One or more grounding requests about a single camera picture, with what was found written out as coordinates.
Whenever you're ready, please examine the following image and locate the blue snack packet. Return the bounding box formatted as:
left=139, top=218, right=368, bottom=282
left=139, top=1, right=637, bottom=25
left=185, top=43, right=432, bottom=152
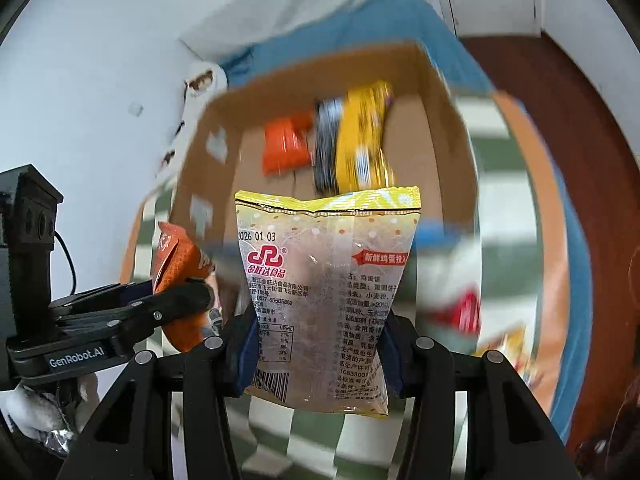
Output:
left=412, top=222, right=457, bottom=256

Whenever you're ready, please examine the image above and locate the green white checkered mat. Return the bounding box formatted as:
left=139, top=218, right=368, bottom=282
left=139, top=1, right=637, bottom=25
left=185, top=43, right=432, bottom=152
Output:
left=120, top=89, right=572, bottom=480

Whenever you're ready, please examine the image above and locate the yellow red snack packet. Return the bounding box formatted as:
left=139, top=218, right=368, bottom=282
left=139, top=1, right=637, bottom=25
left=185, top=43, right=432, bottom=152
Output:
left=474, top=324, right=542, bottom=387

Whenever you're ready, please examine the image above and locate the printed cardboard box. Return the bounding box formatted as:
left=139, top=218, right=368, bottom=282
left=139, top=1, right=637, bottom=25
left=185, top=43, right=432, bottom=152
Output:
left=169, top=41, right=482, bottom=323

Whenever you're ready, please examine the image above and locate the small orange snack packet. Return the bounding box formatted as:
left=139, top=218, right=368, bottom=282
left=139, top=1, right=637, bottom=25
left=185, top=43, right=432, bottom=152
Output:
left=262, top=112, right=316, bottom=177

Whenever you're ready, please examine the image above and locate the person's left hand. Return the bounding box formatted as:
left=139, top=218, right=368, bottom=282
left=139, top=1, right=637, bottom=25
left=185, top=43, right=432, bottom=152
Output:
left=4, top=372, right=103, bottom=443

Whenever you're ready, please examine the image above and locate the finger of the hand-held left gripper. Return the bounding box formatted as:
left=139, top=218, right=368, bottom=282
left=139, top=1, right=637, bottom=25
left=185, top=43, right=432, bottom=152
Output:
left=49, top=280, right=156, bottom=318
left=52, top=280, right=215, bottom=357

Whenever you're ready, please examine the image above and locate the black cable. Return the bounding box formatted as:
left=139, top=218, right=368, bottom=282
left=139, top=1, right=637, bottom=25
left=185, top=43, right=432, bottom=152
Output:
left=52, top=229, right=77, bottom=297

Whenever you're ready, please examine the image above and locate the clear yellow-edged snack bag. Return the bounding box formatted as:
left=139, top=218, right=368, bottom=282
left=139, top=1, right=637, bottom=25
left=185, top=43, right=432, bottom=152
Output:
left=234, top=186, right=422, bottom=420

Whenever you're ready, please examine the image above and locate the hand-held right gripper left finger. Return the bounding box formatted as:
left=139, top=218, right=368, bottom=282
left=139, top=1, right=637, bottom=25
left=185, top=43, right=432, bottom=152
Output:
left=57, top=305, right=261, bottom=480

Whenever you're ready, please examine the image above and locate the black white snack packet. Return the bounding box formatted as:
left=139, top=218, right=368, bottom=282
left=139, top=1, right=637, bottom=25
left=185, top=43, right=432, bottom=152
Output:
left=312, top=98, right=347, bottom=194

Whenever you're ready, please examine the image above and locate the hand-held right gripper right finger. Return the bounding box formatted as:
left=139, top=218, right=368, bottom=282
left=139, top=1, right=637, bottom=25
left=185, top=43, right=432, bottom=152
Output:
left=377, top=310, right=583, bottom=480

